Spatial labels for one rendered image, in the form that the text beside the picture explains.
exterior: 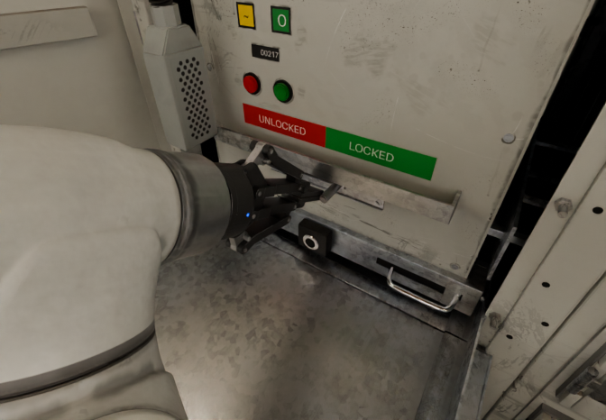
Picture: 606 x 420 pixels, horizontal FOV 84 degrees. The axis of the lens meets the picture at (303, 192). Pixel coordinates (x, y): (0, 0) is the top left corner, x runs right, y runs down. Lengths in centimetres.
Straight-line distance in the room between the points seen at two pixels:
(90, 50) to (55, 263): 51
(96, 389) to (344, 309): 42
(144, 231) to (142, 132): 52
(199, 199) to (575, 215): 35
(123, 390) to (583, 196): 40
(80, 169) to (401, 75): 34
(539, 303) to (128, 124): 70
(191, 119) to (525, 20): 43
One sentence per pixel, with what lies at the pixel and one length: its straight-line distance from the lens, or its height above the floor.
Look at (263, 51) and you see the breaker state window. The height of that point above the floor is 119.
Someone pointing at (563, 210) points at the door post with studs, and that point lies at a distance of 40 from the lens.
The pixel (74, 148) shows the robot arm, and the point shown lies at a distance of 22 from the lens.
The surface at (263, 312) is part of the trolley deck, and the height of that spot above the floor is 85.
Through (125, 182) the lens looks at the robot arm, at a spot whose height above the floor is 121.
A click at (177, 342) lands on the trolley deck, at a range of 57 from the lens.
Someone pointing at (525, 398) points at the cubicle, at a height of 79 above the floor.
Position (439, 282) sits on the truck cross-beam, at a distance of 56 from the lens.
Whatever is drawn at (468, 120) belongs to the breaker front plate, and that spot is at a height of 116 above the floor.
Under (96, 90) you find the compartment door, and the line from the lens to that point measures 69.
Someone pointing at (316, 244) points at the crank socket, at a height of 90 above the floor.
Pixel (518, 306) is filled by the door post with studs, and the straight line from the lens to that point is 51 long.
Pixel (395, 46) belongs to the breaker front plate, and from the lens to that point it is 43.
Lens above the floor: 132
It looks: 37 degrees down
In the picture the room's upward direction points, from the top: straight up
